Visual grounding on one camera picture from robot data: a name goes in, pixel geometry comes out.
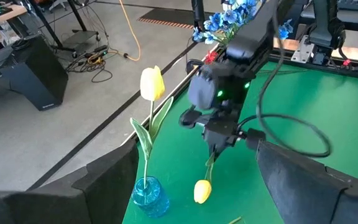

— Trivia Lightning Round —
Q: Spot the wooden desk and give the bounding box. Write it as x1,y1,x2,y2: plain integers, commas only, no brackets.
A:
0,2,27,32

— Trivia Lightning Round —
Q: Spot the red artificial flower bunch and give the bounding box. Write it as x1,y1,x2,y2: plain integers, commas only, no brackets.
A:
204,50,219,65

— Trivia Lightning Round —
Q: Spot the long yellow cable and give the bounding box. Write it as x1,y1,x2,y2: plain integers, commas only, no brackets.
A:
118,0,142,62

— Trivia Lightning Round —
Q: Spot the green table mat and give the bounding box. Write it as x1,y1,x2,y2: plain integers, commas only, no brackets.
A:
121,60,358,224

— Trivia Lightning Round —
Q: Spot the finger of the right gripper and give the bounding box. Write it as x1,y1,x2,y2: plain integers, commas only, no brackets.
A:
216,141,229,159
206,139,218,161

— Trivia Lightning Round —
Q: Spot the black rolling desk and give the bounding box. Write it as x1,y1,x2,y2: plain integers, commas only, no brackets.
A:
29,0,101,52

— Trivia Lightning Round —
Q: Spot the black table clamp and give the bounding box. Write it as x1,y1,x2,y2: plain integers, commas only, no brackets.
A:
185,58,200,75

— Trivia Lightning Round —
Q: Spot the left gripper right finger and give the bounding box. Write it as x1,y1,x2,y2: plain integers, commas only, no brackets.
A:
255,139,358,224

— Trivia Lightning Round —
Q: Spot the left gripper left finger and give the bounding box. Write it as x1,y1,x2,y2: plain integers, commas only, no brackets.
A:
0,139,140,224

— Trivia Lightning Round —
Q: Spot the blue artificial flower bunch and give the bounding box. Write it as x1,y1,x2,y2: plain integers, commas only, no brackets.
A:
192,12,229,45
222,0,293,41

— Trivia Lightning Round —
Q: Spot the black floor stand post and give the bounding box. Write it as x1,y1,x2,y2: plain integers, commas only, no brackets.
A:
191,0,205,31

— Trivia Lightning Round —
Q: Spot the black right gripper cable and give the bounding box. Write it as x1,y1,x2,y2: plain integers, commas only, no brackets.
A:
237,0,333,158

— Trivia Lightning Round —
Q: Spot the black computer tower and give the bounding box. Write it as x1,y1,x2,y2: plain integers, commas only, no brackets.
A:
0,34,70,112

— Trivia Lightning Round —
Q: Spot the power strip with cables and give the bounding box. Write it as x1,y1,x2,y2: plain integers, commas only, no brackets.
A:
63,43,114,84

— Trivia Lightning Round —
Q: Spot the black aluminium table frame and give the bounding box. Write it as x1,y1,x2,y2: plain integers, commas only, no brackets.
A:
121,43,358,147

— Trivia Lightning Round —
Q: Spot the silver mounting bracket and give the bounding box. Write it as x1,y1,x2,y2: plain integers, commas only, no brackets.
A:
290,34,316,64

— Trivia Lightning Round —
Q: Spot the black striped-edge floor mat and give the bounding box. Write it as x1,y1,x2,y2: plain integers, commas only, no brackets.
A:
137,7,198,30

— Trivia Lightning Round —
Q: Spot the blue glass vase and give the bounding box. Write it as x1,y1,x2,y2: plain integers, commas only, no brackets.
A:
131,175,170,218

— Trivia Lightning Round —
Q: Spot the black computer keyboard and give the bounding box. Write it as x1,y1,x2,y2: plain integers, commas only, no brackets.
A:
337,0,358,12

